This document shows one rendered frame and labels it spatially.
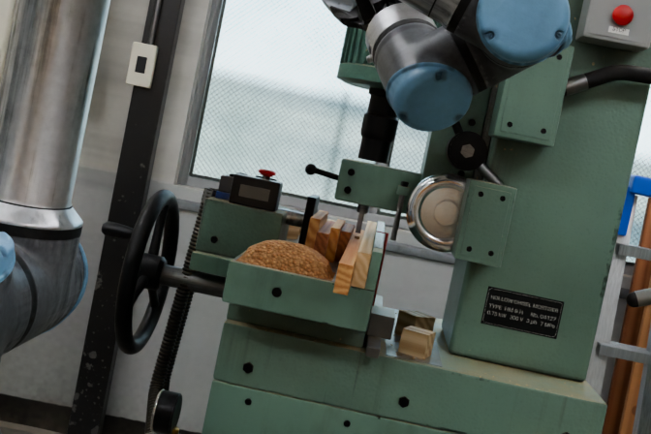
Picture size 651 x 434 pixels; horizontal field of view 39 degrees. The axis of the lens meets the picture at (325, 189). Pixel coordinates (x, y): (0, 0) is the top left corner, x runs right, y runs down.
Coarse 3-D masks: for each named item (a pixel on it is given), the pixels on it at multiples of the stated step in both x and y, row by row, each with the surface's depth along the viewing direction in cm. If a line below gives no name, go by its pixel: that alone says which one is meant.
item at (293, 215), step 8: (312, 200) 156; (280, 208) 161; (312, 208) 156; (288, 216) 160; (296, 216) 160; (304, 216) 156; (288, 224) 161; (296, 224) 160; (304, 224) 156; (304, 232) 156; (304, 240) 156
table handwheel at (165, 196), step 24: (168, 192) 160; (144, 216) 151; (168, 216) 168; (144, 240) 149; (168, 240) 172; (144, 264) 159; (168, 264) 161; (120, 288) 147; (144, 288) 160; (168, 288) 173; (192, 288) 159; (216, 288) 159; (120, 312) 148; (120, 336) 151; (144, 336) 164
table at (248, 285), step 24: (288, 240) 170; (192, 264) 153; (216, 264) 153; (240, 264) 132; (336, 264) 150; (240, 288) 132; (264, 288) 131; (288, 288) 131; (312, 288) 131; (360, 288) 131; (288, 312) 131; (312, 312) 131; (336, 312) 131; (360, 312) 131
